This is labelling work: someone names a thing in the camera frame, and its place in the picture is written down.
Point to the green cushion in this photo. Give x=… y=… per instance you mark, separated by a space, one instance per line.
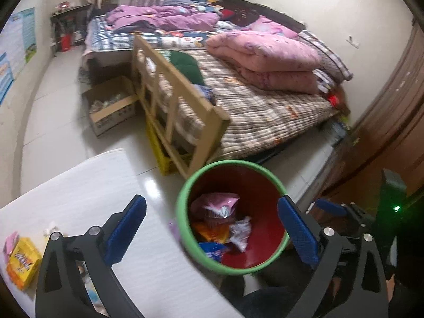
x=187 y=66

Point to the striped pillow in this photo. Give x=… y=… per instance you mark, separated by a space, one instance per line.
x=331 y=63

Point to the plaid mattress cover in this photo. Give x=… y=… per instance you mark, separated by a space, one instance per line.
x=259 y=120

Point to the yellow plastic crate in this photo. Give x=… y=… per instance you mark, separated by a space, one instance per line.
x=165 y=153

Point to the wooden bed rail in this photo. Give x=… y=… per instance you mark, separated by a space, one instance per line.
x=147 y=67

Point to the folded pink quilt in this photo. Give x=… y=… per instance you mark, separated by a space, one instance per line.
x=268 y=61

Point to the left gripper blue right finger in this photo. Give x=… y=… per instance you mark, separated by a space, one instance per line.
x=303 y=238

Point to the wall poster charts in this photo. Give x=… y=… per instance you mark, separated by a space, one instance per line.
x=18 y=46

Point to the red bin with green rim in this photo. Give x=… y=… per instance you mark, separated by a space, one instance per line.
x=259 y=191

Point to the dark side desk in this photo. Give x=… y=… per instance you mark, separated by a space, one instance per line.
x=71 y=20

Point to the blue white snack bag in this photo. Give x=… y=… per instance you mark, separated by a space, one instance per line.
x=214 y=251

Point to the red bucket under desk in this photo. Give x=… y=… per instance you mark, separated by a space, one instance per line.
x=65 y=42

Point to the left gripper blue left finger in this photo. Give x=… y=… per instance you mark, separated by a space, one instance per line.
x=120 y=229

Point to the purple duvet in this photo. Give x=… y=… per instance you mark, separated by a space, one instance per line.
x=127 y=18

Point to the purple foil bag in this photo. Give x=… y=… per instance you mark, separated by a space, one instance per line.
x=214 y=205

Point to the plastic bag on bed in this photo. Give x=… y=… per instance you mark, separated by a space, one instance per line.
x=206 y=93

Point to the dark wooden headboard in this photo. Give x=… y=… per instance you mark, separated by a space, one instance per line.
x=245 y=12

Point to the orange snack wrapper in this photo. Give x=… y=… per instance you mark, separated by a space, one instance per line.
x=211 y=234

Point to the cardboard box on floor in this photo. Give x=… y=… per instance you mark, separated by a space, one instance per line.
x=109 y=104

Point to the yellow small carton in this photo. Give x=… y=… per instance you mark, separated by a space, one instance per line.
x=23 y=263

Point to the blue checked bedsheet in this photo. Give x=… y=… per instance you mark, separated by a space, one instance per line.
x=100 y=38

